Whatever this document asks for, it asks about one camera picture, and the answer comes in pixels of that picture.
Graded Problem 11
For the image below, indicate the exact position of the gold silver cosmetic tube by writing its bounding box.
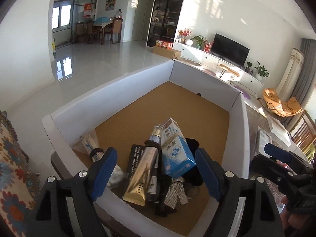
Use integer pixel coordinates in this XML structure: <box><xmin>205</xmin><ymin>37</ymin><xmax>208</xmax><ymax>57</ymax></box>
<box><xmin>123</xmin><ymin>125</ymin><xmax>163</xmax><ymax>206</ymax></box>

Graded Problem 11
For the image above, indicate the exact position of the black fuzzy hair clip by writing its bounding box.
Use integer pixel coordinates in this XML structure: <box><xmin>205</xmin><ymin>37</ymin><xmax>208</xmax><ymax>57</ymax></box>
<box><xmin>154</xmin><ymin>137</ymin><xmax>206</xmax><ymax>218</ymax></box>

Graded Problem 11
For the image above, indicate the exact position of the white standing air conditioner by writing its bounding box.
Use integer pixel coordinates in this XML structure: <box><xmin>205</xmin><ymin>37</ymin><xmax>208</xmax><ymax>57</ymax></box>
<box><xmin>276</xmin><ymin>48</ymin><xmax>304</xmax><ymax>102</ymax></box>

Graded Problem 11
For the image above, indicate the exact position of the wooden chair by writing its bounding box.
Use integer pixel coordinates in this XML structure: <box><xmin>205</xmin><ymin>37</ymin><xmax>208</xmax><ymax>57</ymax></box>
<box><xmin>290</xmin><ymin>111</ymin><xmax>316</xmax><ymax>151</ymax></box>

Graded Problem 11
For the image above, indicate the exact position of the orange lounge chair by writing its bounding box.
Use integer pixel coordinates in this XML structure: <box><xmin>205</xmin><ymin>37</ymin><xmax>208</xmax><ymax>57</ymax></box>
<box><xmin>257</xmin><ymin>88</ymin><xmax>304</xmax><ymax>117</ymax></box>

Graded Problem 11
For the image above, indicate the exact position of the brown cardboard box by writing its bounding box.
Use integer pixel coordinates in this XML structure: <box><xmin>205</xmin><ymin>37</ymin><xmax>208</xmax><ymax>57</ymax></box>
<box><xmin>152</xmin><ymin>46</ymin><xmax>181</xmax><ymax>59</ymax></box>

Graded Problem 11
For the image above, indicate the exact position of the rhinestone bow hair clip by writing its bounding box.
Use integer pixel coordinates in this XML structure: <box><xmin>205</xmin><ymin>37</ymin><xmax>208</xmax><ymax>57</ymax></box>
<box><xmin>164</xmin><ymin>177</ymin><xmax>188</xmax><ymax>209</ymax></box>

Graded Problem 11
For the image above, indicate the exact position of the clear plastic packet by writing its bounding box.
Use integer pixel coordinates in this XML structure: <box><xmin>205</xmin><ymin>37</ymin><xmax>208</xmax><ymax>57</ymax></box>
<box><xmin>254</xmin><ymin>126</ymin><xmax>272</xmax><ymax>158</ymax></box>

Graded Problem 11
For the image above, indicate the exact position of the dining table with chairs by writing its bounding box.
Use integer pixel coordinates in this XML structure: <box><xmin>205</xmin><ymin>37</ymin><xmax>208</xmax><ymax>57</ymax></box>
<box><xmin>75</xmin><ymin>18</ymin><xmax>123</xmax><ymax>44</ymax></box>

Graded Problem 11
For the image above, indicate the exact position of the framed landscape painting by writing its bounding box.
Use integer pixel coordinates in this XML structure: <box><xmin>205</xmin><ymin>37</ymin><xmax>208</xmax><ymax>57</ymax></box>
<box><xmin>105</xmin><ymin>0</ymin><xmax>116</xmax><ymax>11</ymax></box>

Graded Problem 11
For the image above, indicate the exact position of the black soap bar box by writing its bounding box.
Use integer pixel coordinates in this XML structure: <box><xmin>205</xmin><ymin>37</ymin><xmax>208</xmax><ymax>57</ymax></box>
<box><xmin>125</xmin><ymin>144</ymin><xmax>161</xmax><ymax>203</ymax></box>

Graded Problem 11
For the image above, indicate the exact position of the white tv cabinet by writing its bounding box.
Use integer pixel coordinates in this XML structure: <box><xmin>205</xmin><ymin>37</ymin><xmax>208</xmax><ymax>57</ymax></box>
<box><xmin>173</xmin><ymin>42</ymin><xmax>263</xmax><ymax>95</ymax></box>

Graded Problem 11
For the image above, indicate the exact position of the green potted plant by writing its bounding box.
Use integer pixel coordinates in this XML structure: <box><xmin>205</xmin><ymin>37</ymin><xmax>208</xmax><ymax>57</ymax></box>
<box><xmin>192</xmin><ymin>35</ymin><xmax>207</xmax><ymax>49</ymax></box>
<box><xmin>254</xmin><ymin>62</ymin><xmax>269</xmax><ymax>81</ymax></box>

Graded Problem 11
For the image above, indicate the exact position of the floral cushion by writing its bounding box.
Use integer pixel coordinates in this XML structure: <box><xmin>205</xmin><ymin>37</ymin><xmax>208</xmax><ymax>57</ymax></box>
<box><xmin>1</xmin><ymin>111</ymin><xmax>40</xmax><ymax>236</ymax></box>

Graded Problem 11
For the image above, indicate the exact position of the grey curtain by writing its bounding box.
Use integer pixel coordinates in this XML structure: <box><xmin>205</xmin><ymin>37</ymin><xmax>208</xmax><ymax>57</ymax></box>
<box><xmin>281</xmin><ymin>38</ymin><xmax>316</xmax><ymax>126</ymax></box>

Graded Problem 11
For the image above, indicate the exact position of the green potted plant left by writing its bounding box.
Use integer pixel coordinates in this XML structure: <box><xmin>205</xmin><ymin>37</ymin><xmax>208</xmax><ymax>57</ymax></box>
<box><xmin>192</xmin><ymin>35</ymin><xmax>207</xmax><ymax>49</ymax></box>

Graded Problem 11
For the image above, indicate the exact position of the green potted plant right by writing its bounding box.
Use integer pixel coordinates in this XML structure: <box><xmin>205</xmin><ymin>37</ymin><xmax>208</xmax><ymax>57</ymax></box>
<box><xmin>254</xmin><ymin>62</ymin><xmax>269</xmax><ymax>81</ymax></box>

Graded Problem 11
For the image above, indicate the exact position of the white cardboard storage box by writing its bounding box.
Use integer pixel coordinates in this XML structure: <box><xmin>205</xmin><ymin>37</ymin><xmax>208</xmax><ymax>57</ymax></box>
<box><xmin>42</xmin><ymin>60</ymin><xmax>250</xmax><ymax>236</ymax></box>

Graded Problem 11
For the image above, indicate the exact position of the red flower bouquet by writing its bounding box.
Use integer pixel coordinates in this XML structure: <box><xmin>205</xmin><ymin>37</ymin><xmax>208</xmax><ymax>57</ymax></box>
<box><xmin>178</xmin><ymin>29</ymin><xmax>192</xmax><ymax>43</ymax></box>

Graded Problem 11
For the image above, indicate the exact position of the wooden stool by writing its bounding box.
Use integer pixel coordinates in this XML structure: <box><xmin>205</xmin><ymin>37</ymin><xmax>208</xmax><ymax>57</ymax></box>
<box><xmin>219</xmin><ymin>64</ymin><xmax>240</xmax><ymax>84</ymax></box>

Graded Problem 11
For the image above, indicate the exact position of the blue white carton box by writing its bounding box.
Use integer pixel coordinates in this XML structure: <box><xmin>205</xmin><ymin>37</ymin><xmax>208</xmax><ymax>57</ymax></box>
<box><xmin>161</xmin><ymin>118</ymin><xmax>196</xmax><ymax>178</ymax></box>

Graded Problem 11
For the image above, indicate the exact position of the flat white box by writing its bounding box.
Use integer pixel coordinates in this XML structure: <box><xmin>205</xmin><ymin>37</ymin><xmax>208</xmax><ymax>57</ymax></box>
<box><xmin>267</xmin><ymin>115</ymin><xmax>291</xmax><ymax>147</ymax></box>

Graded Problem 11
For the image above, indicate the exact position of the dark glass display cabinet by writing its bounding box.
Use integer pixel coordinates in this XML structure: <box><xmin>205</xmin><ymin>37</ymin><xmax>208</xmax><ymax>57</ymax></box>
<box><xmin>147</xmin><ymin>0</ymin><xmax>183</xmax><ymax>47</ymax></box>

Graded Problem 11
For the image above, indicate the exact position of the black flat television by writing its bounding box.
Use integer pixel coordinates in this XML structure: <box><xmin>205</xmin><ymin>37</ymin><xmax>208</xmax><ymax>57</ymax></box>
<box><xmin>211</xmin><ymin>33</ymin><xmax>250</xmax><ymax>66</ymax></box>

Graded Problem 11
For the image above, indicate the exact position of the bundle of cotton swabs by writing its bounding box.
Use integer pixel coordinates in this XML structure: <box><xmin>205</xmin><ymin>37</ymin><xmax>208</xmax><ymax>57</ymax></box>
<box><xmin>71</xmin><ymin>130</ymin><xmax>125</xmax><ymax>189</ymax></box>

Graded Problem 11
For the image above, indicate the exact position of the person's right hand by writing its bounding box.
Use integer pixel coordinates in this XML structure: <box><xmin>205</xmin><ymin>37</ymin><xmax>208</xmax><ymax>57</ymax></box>
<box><xmin>280</xmin><ymin>196</ymin><xmax>315</xmax><ymax>236</ymax></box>

